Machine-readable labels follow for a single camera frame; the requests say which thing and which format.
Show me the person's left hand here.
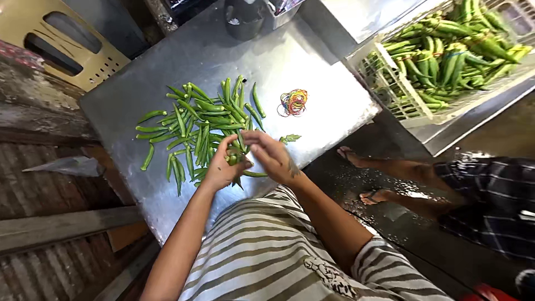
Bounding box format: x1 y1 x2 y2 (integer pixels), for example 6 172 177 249
203 134 253 194

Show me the person's right hand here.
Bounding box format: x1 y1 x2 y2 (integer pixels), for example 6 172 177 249
241 130 301 186

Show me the small okra bunch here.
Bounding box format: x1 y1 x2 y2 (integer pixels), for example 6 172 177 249
225 150 254 169

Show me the person's left forearm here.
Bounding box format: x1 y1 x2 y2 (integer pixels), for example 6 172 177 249
140 182 218 301

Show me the person's right forearm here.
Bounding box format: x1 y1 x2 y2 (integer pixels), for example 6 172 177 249
283 171 374 276

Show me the pile of green okra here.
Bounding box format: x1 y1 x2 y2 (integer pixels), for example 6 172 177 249
135 75 268 197

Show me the pile of coloured rubber bands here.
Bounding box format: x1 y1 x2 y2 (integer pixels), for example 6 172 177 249
278 89 308 118

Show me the person's body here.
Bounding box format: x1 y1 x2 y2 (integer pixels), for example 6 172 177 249
178 185 455 301

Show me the metal table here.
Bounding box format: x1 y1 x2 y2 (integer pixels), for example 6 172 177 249
79 0 382 247

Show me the dark round container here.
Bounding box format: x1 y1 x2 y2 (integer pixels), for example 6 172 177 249
224 0 266 42

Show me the grey box with packets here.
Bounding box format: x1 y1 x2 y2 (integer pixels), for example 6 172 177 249
262 0 307 30

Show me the metal box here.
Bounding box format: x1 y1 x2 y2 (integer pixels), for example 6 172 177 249
298 0 435 66

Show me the clear plastic bag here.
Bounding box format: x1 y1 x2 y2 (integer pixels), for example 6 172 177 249
23 156 105 178

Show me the white plastic crate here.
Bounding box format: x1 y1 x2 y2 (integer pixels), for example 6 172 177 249
357 0 535 129

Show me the wooden beam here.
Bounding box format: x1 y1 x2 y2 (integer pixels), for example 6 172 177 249
0 205 144 254

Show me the metal crate stand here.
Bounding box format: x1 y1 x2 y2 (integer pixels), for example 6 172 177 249
343 59 535 157

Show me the yellow plastic chair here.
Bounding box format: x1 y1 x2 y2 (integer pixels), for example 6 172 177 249
0 0 131 93

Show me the pile of bundled okra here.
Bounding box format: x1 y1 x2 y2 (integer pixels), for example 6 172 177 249
366 0 533 119

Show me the wooden post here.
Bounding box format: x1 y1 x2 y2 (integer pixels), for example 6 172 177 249
144 0 179 36

